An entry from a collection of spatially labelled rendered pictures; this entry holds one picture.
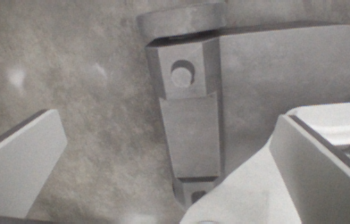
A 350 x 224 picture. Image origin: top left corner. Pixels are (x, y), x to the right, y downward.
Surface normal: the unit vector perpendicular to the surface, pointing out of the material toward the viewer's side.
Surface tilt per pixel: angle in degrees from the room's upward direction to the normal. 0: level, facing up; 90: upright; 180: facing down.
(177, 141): 0
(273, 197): 90
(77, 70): 0
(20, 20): 0
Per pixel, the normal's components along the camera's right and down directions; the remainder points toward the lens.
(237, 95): -0.11, 0.47
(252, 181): -0.15, -0.88
